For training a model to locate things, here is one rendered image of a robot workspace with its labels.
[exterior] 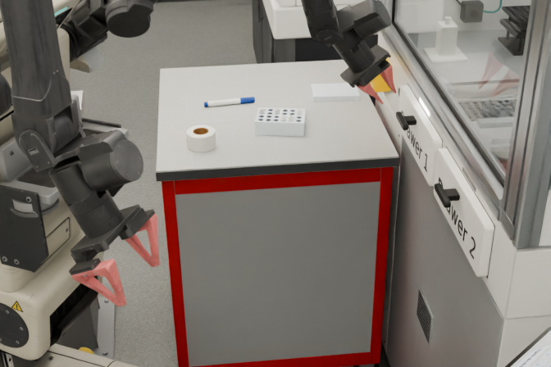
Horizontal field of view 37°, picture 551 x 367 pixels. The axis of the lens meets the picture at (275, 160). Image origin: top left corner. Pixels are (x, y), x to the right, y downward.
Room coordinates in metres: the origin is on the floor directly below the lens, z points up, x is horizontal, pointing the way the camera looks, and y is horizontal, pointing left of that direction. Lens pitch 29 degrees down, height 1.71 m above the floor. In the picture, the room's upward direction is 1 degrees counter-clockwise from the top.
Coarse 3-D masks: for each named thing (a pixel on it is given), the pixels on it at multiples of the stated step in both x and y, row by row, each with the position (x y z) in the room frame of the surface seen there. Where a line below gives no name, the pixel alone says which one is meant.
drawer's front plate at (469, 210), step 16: (448, 160) 1.40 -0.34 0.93; (448, 176) 1.37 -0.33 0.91; (464, 192) 1.28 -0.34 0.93; (448, 208) 1.35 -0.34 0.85; (464, 208) 1.27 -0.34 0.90; (480, 208) 1.22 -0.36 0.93; (464, 224) 1.26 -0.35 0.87; (480, 224) 1.18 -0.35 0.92; (464, 240) 1.25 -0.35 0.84; (480, 240) 1.17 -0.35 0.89; (480, 256) 1.17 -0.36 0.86; (480, 272) 1.17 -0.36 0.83
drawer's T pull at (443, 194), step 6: (438, 186) 1.33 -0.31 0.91; (438, 192) 1.31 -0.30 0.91; (444, 192) 1.31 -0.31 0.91; (450, 192) 1.31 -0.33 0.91; (456, 192) 1.31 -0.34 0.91; (444, 198) 1.28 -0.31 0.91; (450, 198) 1.29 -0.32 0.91; (456, 198) 1.29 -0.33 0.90; (444, 204) 1.27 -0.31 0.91; (450, 204) 1.27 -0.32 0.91
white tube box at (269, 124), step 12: (264, 108) 1.92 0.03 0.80; (276, 108) 1.92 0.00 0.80; (288, 108) 1.91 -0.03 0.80; (264, 120) 1.84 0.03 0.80; (276, 120) 1.85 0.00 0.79; (288, 120) 1.84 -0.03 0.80; (300, 120) 1.85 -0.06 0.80; (264, 132) 1.84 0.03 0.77; (276, 132) 1.83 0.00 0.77; (288, 132) 1.83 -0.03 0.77; (300, 132) 1.83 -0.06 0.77
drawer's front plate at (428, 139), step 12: (408, 96) 1.70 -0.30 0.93; (408, 108) 1.68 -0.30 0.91; (420, 108) 1.63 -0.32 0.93; (420, 120) 1.59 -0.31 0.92; (420, 132) 1.58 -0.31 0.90; (432, 132) 1.52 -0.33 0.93; (408, 144) 1.66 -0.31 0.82; (420, 144) 1.57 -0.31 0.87; (432, 144) 1.49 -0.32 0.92; (420, 156) 1.56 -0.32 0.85; (432, 156) 1.48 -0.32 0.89; (420, 168) 1.56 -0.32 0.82; (432, 168) 1.48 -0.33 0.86; (432, 180) 1.48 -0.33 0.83
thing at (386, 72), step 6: (378, 66) 1.55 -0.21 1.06; (384, 66) 1.56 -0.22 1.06; (390, 66) 1.56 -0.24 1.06; (372, 72) 1.55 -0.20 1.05; (378, 72) 1.55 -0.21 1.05; (384, 72) 1.56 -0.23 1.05; (390, 72) 1.56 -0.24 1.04; (366, 78) 1.54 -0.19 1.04; (372, 78) 1.55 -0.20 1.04; (384, 78) 1.60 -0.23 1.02; (390, 78) 1.57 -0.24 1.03; (366, 84) 1.54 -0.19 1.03; (390, 84) 1.57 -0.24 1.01
